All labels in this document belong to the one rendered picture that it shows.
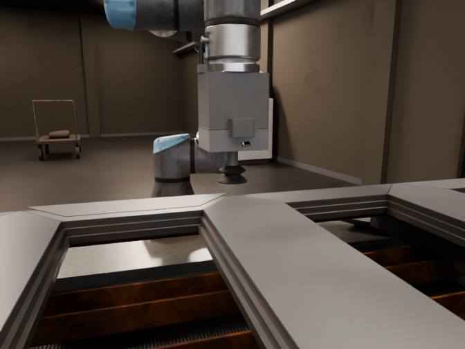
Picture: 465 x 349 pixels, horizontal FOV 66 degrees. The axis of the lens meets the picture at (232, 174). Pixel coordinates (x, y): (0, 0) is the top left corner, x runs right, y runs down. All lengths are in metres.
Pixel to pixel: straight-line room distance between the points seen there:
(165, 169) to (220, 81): 0.70
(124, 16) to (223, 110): 0.22
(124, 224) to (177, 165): 0.45
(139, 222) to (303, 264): 0.35
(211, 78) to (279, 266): 0.26
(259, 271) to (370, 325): 0.15
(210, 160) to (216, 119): 0.66
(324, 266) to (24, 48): 11.15
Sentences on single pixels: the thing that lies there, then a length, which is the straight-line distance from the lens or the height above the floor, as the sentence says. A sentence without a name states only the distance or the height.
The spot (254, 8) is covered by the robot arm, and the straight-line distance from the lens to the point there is 0.50.
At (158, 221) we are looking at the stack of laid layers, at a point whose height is 0.84.
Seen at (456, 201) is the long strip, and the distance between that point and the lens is 0.93.
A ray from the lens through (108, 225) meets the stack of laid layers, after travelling 0.73.
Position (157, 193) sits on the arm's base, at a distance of 1.16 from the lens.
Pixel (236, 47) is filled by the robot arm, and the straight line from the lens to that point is 0.48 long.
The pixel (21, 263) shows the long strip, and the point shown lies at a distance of 0.58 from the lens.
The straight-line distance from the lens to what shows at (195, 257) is 0.95.
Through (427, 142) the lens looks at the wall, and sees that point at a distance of 4.25.
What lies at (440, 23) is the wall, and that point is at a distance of 4.30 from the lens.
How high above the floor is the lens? 1.07
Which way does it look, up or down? 12 degrees down
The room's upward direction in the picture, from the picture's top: straight up
